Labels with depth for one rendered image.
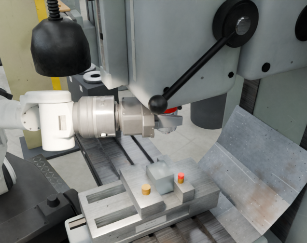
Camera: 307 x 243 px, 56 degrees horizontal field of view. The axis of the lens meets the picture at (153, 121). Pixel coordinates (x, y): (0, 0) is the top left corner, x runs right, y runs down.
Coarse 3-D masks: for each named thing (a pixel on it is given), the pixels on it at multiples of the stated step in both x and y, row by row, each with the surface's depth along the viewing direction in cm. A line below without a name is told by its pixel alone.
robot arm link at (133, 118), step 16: (96, 96) 60; (112, 96) 60; (96, 112) 57; (112, 112) 57; (128, 112) 58; (144, 112) 58; (96, 128) 57; (112, 128) 58; (128, 128) 58; (144, 128) 57
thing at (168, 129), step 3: (177, 111) 61; (168, 114) 60; (171, 114) 60; (174, 114) 60; (174, 126) 62; (156, 129) 63; (159, 129) 62; (162, 129) 62; (165, 129) 62; (168, 129) 62; (171, 129) 62; (174, 129) 63; (162, 132) 62; (165, 132) 62; (168, 132) 62
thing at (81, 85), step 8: (88, 72) 109; (96, 72) 109; (72, 80) 111; (80, 80) 106; (88, 80) 103; (96, 80) 103; (72, 88) 115; (80, 88) 106; (88, 88) 101; (96, 88) 102; (104, 88) 104; (72, 96) 118; (80, 96) 110
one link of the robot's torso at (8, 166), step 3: (6, 159) 130; (3, 162) 125; (6, 162) 125; (6, 165) 124; (9, 165) 126; (6, 168) 124; (9, 168) 123; (12, 168) 126; (9, 171) 123; (12, 171) 125; (9, 174) 124; (12, 174) 123; (12, 177) 124; (15, 177) 126; (12, 180) 124; (15, 180) 126; (15, 183) 127
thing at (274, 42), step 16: (256, 0) 46; (272, 0) 45; (288, 0) 46; (304, 0) 48; (272, 16) 46; (288, 16) 48; (304, 16) 49; (256, 32) 48; (272, 32) 48; (288, 32) 50; (304, 32) 51; (240, 48) 51; (256, 48) 49; (272, 48) 50; (288, 48) 52; (304, 48) 54; (240, 64) 52; (256, 64) 50; (272, 64) 52; (288, 64) 54; (304, 64) 56
